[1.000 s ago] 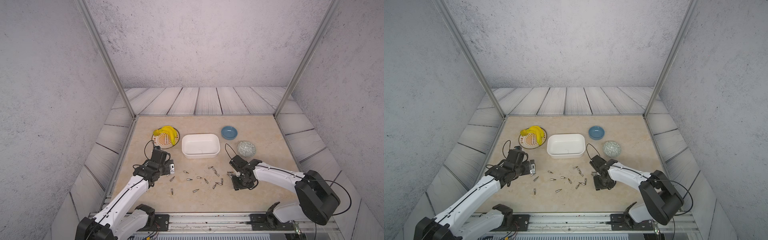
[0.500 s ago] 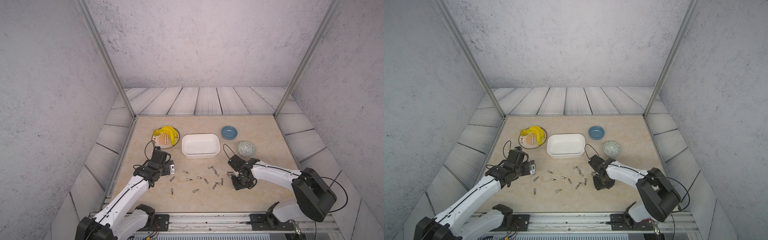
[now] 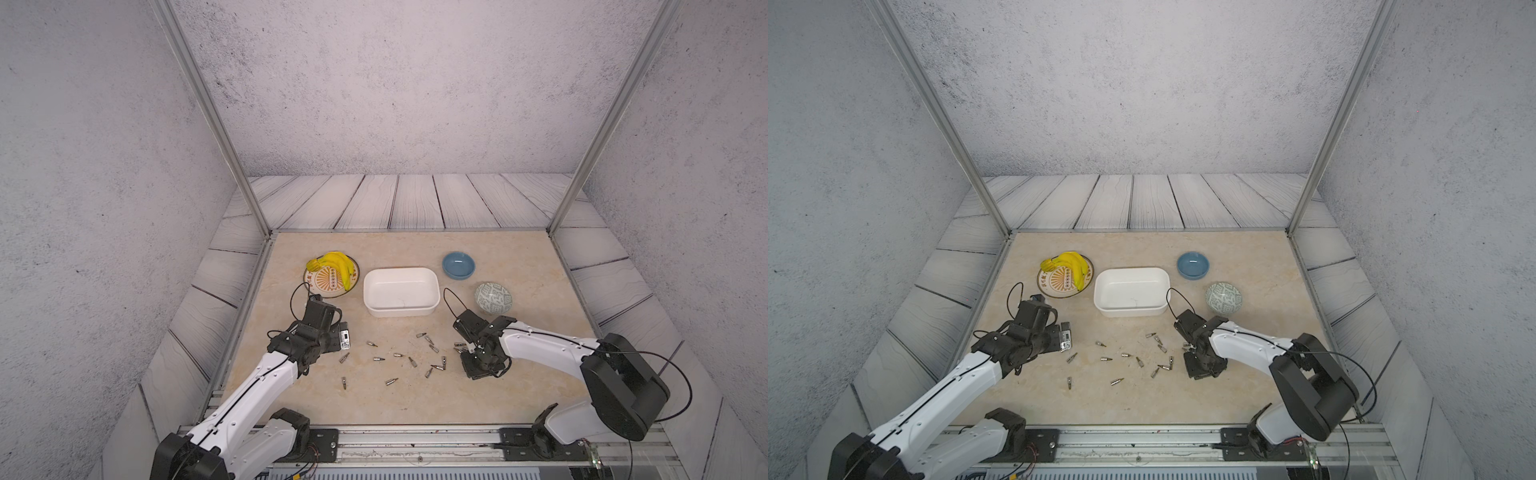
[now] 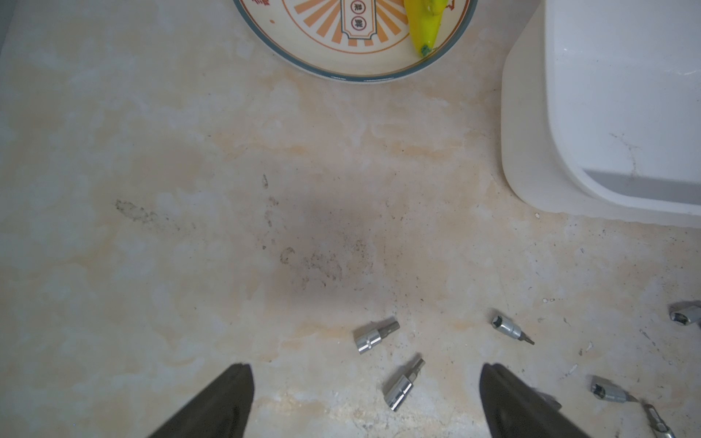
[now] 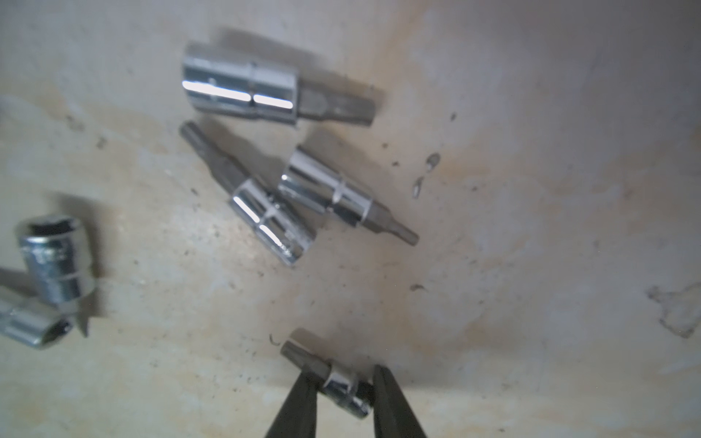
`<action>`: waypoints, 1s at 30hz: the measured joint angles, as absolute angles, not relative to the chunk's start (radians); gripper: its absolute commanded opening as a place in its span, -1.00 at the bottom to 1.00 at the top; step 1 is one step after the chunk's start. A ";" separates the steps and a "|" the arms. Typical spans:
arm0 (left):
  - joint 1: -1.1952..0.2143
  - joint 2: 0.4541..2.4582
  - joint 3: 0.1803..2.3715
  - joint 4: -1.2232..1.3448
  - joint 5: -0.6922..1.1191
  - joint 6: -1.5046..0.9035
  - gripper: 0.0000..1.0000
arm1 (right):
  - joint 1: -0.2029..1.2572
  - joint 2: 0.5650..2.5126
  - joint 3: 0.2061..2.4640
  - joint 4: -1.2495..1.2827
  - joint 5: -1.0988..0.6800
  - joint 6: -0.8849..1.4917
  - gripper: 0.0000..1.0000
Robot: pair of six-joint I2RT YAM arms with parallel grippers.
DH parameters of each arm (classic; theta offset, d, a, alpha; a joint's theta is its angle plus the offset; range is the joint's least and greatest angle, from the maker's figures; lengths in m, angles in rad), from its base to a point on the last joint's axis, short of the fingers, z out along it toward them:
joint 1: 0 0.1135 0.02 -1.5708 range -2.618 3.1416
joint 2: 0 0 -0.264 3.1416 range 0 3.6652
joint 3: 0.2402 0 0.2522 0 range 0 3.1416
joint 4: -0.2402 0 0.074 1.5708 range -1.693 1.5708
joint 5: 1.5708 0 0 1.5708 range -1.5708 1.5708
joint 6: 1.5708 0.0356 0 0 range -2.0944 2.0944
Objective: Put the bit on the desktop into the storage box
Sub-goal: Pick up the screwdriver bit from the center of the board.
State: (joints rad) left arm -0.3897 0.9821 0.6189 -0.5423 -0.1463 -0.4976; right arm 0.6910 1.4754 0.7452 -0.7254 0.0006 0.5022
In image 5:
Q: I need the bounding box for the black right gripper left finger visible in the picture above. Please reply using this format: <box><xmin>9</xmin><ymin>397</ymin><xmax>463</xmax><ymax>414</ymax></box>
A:
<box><xmin>265</xmin><ymin>372</ymin><xmax>319</xmax><ymax>438</ymax></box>

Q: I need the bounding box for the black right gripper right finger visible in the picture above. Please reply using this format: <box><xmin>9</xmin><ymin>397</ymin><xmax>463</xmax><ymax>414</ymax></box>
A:
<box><xmin>372</xmin><ymin>365</ymin><xmax>426</xmax><ymax>438</ymax></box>

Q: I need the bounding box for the small chrome socket bit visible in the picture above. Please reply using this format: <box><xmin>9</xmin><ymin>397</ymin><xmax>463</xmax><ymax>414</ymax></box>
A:
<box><xmin>280</xmin><ymin>341</ymin><xmax>374</xmax><ymax>419</ymax></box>

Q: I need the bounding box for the chrome bit pointing down-right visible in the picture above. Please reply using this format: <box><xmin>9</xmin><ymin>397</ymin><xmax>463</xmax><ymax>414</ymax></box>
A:
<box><xmin>277</xmin><ymin>146</ymin><xmax>419</xmax><ymax>246</ymax></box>

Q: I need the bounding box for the chrome bit pointing up-left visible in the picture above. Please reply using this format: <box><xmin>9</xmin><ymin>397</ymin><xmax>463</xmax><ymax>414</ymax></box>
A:
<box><xmin>179</xmin><ymin>120</ymin><xmax>316</xmax><ymax>266</ymax></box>

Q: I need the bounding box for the large chrome hex bit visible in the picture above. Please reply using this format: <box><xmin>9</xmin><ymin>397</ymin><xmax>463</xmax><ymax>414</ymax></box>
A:
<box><xmin>181</xmin><ymin>43</ymin><xmax>376</xmax><ymax>126</ymax></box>

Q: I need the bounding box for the chrome socket lying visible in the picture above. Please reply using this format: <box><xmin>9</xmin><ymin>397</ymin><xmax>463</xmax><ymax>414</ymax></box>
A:
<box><xmin>1</xmin><ymin>286</ymin><xmax>73</xmax><ymax>350</ymax></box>

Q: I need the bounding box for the chrome socket upright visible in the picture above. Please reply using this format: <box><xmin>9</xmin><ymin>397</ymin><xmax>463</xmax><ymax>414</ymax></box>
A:
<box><xmin>15</xmin><ymin>214</ymin><xmax>98</xmax><ymax>338</ymax></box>

